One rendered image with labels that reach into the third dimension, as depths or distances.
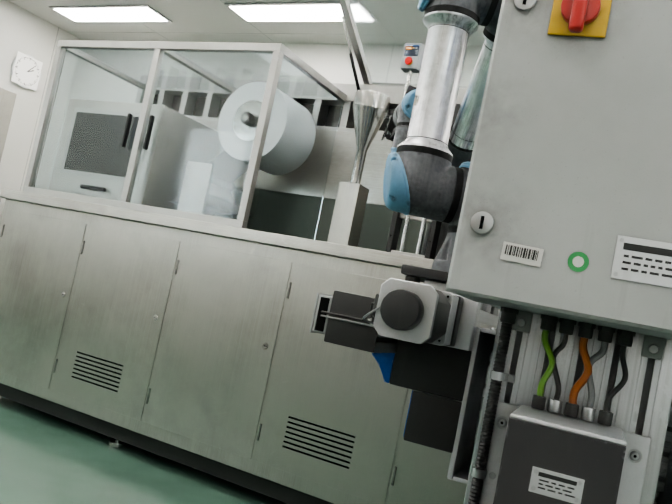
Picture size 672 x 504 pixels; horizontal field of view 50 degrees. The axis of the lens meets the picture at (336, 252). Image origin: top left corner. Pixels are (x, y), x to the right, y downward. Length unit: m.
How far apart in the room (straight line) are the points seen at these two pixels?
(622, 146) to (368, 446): 1.55
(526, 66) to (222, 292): 1.80
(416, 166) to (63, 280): 1.96
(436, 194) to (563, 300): 0.60
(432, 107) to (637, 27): 0.60
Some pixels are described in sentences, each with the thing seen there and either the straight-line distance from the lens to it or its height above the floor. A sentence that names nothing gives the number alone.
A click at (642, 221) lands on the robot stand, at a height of 0.88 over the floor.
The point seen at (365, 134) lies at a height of 1.37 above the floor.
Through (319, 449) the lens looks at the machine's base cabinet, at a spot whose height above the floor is 0.25.
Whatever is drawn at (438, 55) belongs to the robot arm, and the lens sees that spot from 1.50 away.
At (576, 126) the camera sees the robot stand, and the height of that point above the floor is 0.99.
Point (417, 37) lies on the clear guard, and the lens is 2.94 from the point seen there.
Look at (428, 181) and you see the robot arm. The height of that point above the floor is 0.99.
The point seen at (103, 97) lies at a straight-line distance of 3.23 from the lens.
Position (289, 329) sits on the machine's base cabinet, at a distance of 2.40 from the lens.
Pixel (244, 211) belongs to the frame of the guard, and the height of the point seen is 0.97.
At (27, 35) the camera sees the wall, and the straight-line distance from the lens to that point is 7.70.
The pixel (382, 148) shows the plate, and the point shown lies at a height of 1.38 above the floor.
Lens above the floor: 0.73
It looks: 4 degrees up
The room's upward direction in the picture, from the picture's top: 12 degrees clockwise
